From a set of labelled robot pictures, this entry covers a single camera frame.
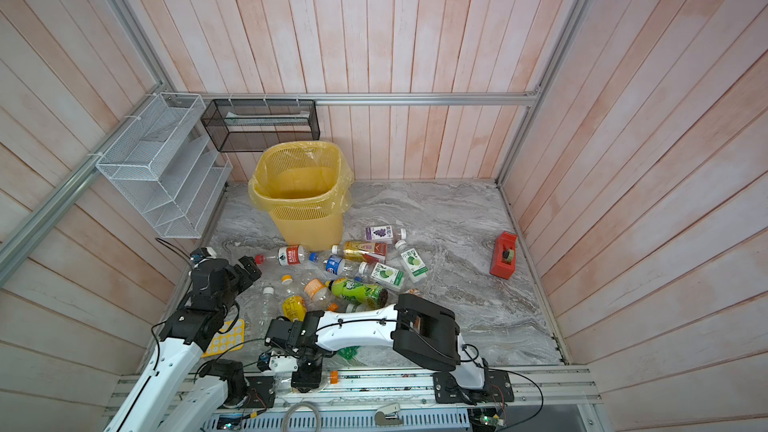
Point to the yellow label tea bottle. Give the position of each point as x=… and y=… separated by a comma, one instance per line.
x=293, y=303

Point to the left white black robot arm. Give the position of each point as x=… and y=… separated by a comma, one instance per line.
x=184, y=337

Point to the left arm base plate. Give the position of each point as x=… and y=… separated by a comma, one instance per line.
x=255, y=391

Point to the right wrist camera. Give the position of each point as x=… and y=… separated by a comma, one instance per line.
x=276, y=363

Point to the yellow ribbed waste bin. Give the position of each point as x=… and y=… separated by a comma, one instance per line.
x=317, y=234

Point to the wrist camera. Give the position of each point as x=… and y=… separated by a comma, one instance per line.
x=201, y=254
x=276, y=363

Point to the orange label clear bottle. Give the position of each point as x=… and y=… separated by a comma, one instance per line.
x=319, y=297

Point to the red label water bottle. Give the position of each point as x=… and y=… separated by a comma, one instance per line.
x=284, y=256

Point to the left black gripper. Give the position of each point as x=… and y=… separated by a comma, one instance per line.
x=244, y=279

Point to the blue label pepsi bottle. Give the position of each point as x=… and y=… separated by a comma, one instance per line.
x=337, y=265

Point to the green soda bottle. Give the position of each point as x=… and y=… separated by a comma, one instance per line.
x=349, y=354

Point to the lime label bottle right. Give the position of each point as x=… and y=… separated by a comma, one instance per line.
x=412, y=261

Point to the grey stapler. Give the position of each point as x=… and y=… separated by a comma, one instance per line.
x=388, y=415

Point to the white wire mesh shelf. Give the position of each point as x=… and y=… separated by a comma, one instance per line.
x=172, y=176

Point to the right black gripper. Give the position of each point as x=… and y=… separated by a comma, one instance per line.
x=302, y=379

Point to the lime label bottle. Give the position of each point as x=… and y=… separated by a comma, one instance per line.
x=412, y=261
x=386, y=276

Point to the orange juice bottle white cap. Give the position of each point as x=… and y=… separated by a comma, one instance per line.
x=356, y=308

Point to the black wire mesh basket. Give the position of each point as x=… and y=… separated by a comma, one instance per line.
x=255, y=125

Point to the gold red energy drink bottle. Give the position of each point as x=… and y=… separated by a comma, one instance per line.
x=361, y=251

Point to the purple grape juice bottle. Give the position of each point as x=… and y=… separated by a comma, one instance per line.
x=389, y=234

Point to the green label tea bottle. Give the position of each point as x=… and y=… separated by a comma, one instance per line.
x=373, y=296

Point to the red tape dispenser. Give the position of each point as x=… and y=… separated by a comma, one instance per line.
x=503, y=263

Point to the yellow plastic bin liner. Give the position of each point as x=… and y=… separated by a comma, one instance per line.
x=302, y=180

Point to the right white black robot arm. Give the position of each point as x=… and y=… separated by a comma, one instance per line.
x=421, y=331

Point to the lime label bottle left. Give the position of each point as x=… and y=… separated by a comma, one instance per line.
x=386, y=276

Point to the yellow calculator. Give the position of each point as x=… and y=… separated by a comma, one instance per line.
x=232, y=338

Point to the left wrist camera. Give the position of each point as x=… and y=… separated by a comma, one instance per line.
x=201, y=254

